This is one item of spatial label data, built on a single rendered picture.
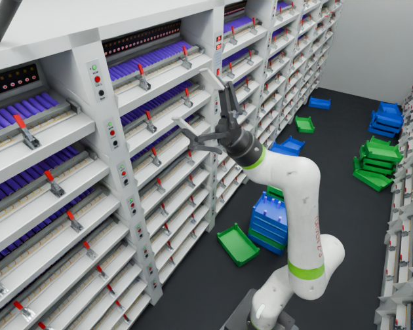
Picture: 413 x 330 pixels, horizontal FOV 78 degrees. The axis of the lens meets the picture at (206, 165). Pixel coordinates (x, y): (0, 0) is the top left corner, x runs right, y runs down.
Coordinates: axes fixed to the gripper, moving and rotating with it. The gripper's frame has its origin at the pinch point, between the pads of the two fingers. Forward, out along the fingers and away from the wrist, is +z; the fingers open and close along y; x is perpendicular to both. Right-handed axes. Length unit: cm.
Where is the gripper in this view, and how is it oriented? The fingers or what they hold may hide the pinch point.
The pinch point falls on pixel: (192, 95)
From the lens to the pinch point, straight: 60.6
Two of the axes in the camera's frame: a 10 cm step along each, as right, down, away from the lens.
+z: -6.0, -4.7, -6.5
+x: 6.6, 1.7, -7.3
